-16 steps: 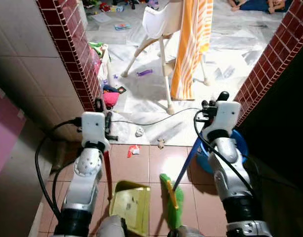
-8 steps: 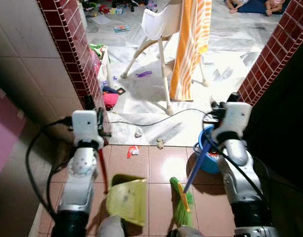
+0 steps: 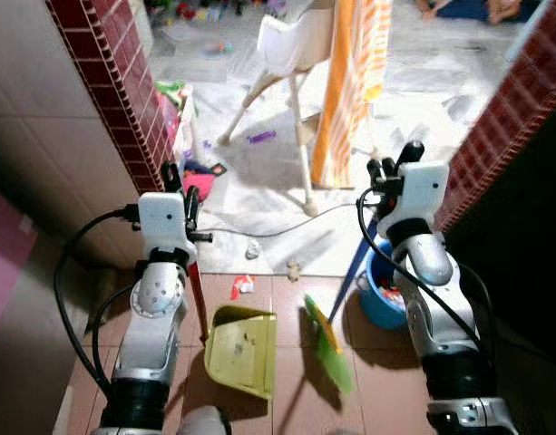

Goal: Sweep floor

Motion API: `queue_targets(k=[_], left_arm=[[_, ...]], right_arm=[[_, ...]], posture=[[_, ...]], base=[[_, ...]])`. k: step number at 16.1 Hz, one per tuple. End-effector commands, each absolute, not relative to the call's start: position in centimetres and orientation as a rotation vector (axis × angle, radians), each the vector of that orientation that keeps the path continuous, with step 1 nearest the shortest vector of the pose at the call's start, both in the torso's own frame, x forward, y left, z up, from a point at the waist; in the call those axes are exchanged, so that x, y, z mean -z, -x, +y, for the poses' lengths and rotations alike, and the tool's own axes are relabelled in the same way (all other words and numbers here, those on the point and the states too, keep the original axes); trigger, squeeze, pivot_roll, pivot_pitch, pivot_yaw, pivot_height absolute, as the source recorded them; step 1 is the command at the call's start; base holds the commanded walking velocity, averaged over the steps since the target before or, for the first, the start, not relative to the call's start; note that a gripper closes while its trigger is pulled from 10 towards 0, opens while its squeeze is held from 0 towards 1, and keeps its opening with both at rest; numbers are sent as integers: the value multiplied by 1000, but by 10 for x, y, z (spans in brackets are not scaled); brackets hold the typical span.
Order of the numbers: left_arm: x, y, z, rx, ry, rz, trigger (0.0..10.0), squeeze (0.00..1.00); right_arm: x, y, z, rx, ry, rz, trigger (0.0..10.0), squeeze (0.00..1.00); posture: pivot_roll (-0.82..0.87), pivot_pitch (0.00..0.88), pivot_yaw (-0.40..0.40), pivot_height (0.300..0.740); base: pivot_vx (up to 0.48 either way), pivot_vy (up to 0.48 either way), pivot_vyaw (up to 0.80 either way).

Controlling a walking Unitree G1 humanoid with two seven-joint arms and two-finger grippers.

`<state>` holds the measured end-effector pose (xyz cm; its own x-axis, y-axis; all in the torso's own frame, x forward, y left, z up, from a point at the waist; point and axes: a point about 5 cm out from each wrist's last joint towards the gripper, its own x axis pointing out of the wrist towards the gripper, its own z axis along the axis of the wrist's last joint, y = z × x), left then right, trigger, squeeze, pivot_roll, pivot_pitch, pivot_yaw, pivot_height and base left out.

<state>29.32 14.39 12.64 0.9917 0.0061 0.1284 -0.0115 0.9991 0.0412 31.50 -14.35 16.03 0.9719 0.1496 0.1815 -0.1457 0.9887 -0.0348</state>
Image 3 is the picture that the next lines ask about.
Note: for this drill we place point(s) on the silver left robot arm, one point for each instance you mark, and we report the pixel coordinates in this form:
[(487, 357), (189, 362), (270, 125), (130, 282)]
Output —
[(151, 335)]

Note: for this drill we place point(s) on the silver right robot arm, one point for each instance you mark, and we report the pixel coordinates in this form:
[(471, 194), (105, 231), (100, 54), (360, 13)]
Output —
[(441, 317)]

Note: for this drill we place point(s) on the person sitting on floor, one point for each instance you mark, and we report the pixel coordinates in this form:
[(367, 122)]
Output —
[(477, 9)]

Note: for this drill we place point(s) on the pink and red toy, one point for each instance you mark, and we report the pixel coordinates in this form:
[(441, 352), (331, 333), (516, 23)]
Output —
[(200, 183)]

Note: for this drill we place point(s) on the crumpled clear wrapper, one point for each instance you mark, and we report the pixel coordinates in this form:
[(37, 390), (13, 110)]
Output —
[(253, 249)]

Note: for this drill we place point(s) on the white rack with toys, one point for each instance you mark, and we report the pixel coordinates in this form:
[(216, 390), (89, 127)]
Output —
[(180, 113)]

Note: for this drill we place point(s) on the purple toy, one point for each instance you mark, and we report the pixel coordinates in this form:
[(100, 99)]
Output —
[(261, 137)]

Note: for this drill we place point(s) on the orange striped towel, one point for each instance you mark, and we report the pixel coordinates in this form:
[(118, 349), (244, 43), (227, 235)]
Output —
[(350, 82)]

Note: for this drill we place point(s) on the small beige scrap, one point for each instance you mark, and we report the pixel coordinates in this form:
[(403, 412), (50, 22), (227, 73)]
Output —
[(294, 268)]

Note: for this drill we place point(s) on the blue plastic bucket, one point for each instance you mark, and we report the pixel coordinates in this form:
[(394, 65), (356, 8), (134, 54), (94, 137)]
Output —
[(379, 304)]

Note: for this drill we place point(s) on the white high chair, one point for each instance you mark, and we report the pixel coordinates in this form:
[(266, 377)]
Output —
[(296, 45)]

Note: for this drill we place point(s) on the pink panel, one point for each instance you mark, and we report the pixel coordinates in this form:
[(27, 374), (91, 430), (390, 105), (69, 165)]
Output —
[(5, 263)]

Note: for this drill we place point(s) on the grey left robot leg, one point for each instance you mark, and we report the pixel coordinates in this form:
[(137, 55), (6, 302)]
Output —
[(203, 423)]

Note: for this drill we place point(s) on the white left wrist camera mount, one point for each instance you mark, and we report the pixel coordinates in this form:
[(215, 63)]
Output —
[(164, 222)]

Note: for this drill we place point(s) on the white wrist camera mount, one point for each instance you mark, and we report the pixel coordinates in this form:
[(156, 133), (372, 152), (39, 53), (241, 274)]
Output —
[(164, 222), (424, 195)]

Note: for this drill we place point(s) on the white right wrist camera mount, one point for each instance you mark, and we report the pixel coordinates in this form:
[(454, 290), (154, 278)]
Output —
[(424, 195)]

